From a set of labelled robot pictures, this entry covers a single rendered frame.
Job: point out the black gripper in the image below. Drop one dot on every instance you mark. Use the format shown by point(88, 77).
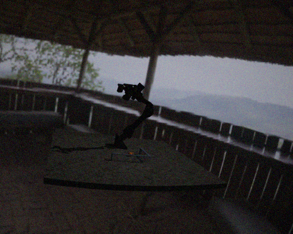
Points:
point(127, 88)

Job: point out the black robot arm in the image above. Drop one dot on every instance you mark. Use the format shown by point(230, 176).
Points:
point(129, 129)

